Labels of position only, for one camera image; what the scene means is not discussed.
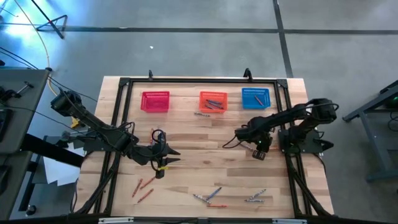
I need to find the silver metal bracket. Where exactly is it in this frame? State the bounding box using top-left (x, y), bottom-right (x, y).
top-left (98, 217), bottom-right (135, 224)
top-left (272, 218), bottom-right (308, 224)

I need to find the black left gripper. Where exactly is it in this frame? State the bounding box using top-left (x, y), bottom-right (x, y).
top-left (130, 131), bottom-right (182, 180)

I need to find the gray metal table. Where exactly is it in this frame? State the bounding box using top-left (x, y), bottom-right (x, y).
top-left (341, 80), bottom-right (398, 183)

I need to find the black aluminium table frame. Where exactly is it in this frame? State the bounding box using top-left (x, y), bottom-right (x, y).
top-left (73, 76), bottom-right (335, 218)

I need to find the black desk device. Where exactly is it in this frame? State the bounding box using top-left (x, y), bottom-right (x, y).
top-left (0, 108), bottom-right (14, 143)

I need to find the black floor cable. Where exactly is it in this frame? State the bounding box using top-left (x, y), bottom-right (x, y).
top-left (48, 76), bottom-right (99, 103)
top-left (0, 46), bottom-right (40, 70)

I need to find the white paper sheet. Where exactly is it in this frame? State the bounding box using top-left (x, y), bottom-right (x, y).
top-left (42, 146), bottom-right (85, 187)

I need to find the black tripod stand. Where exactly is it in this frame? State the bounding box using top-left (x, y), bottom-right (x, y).
top-left (30, 0), bottom-right (68, 40)

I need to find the black desk beam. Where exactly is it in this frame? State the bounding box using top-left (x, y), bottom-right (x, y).
top-left (21, 133), bottom-right (85, 169)

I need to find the blue plastic basket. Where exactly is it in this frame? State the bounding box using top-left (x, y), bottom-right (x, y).
top-left (241, 87), bottom-right (271, 110)

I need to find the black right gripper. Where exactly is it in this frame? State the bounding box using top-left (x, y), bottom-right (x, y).
top-left (234, 123), bottom-right (275, 152)

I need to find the gray desk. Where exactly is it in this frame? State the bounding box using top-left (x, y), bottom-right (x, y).
top-left (0, 68), bottom-right (50, 218)

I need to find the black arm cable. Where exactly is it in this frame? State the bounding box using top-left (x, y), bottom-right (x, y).
top-left (150, 128), bottom-right (167, 149)
top-left (221, 124), bottom-right (249, 149)

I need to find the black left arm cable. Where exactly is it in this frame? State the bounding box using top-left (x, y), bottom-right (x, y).
top-left (150, 128), bottom-right (167, 149)

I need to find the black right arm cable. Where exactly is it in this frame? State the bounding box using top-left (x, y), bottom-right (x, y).
top-left (221, 124), bottom-right (249, 149)

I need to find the orange plastic basket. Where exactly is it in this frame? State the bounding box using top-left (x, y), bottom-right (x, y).
top-left (198, 91), bottom-right (228, 114)

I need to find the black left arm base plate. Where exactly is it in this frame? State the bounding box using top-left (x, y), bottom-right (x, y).
top-left (83, 136), bottom-right (128, 153)

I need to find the yellow cable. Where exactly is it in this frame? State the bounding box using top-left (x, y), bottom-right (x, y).
top-left (13, 0), bottom-right (80, 129)

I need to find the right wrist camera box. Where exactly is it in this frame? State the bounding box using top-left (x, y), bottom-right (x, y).
top-left (252, 149), bottom-right (267, 161)

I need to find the black handle tool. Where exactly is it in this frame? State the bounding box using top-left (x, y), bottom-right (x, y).
top-left (14, 81), bottom-right (35, 95)

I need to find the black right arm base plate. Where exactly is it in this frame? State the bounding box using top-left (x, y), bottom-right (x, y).
top-left (278, 129), bottom-right (335, 155)

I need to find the red plastic basket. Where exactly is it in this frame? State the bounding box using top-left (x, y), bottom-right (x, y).
top-left (140, 90), bottom-right (171, 113)

